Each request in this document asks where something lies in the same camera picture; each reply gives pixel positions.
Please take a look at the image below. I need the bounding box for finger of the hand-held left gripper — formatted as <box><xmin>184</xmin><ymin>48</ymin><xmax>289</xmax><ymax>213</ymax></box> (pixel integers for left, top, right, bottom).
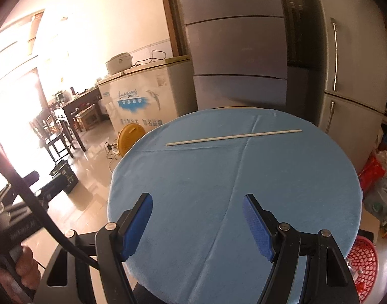
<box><xmin>10</xmin><ymin>170</ymin><xmax>40</xmax><ymax>194</ymax></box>

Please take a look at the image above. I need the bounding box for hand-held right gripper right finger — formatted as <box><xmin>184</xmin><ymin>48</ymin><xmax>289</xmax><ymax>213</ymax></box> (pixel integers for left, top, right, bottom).
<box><xmin>242</xmin><ymin>193</ymin><xmax>361</xmax><ymax>304</ymax></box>

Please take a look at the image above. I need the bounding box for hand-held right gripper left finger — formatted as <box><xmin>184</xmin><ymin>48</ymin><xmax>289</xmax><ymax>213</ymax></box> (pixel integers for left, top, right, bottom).
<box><xmin>33</xmin><ymin>193</ymin><xmax>154</xmax><ymax>304</ymax></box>

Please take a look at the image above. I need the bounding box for red plastic basket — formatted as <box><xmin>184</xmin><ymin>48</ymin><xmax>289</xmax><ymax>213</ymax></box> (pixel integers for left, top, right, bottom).
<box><xmin>345</xmin><ymin>236</ymin><xmax>379</xmax><ymax>303</ymax></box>

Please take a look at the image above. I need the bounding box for person's left hand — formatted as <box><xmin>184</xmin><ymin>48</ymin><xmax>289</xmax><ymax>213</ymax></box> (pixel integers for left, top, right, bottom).
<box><xmin>14</xmin><ymin>245</ymin><xmax>42</xmax><ymax>292</ymax></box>

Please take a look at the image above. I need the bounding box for square plastic bin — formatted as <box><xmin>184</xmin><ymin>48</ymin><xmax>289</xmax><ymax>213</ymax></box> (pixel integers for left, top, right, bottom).
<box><xmin>49</xmin><ymin>160</ymin><xmax>79</xmax><ymax>194</ymax></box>

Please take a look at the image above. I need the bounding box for dark wooden chair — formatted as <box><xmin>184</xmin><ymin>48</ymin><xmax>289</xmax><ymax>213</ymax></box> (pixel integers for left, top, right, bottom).
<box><xmin>29</xmin><ymin>108</ymin><xmax>75</xmax><ymax>162</ymax></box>

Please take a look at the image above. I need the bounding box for blue tablecloth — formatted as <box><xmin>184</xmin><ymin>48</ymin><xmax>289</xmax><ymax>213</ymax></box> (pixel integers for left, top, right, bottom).
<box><xmin>107</xmin><ymin>108</ymin><xmax>363</xmax><ymax>304</ymax></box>

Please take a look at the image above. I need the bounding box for small wooden stool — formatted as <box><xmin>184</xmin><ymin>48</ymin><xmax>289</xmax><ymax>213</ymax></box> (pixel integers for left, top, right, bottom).
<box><xmin>76</xmin><ymin>106</ymin><xmax>102</xmax><ymax>132</ymax></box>

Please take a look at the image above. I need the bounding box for yellow floor fan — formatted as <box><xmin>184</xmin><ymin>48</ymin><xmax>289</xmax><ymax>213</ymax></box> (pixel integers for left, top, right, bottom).
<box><xmin>117</xmin><ymin>123</ymin><xmax>146</xmax><ymax>157</ymax></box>

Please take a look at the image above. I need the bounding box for long white stick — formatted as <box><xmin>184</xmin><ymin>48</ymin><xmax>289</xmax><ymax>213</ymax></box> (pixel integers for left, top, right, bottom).
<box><xmin>166</xmin><ymin>129</ymin><xmax>303</xmax><ymax>147</ymax></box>

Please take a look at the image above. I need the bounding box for red shopping bag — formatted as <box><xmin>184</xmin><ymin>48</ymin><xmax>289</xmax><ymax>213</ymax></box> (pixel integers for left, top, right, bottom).
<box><xmin>358</xmin><ymin>155</ymin><xmax>387</xmax><ymax>192</ymax></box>

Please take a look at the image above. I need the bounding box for white chest freezer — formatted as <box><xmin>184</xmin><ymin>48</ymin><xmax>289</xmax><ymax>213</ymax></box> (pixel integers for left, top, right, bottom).
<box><xmin>97</xmin><ymin>55</ymin><xmax>198</xmax><ymax>134</ymax></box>

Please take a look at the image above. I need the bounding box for white shopping bag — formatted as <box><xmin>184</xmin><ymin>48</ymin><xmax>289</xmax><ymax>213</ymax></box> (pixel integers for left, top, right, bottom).
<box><xmin>364</xmin><ymin>150</ymin><xmax>387</xmax><ymax>225</ymax></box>

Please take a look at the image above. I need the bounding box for white rice cooker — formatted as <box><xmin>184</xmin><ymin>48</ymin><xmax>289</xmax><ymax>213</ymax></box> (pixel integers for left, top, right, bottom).
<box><xmin>105</xmin><ymin>53</ymin><xmax>133</xmax><ymax>74</ymax></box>

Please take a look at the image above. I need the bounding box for grey multi-door refrigerator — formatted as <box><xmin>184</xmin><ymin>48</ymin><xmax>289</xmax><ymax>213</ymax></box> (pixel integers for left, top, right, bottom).
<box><xmin>176</xmin><ymin>0</ymin><xmax>289</xmax><ymax>115</ymax></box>

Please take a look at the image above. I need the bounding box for silver two-door refrigerator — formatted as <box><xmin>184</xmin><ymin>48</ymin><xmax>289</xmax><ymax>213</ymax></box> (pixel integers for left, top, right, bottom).
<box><xmin>310</xmin><ymin>0</ymin><xmax>387</xmax><ymax>172</ymax></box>

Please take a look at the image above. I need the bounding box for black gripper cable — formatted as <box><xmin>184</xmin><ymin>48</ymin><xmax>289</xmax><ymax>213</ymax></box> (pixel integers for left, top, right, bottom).
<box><xmin>0</xmin><ymin>144</ymin><xmax>100</xmax><ymax>268</ymax></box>

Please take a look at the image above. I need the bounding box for wooden door frame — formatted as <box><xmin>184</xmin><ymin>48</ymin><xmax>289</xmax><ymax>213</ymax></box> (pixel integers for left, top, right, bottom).
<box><xmin>158</xmin><ymin>0</ymin><xmax>194</xmax><ymax>59</ymax></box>

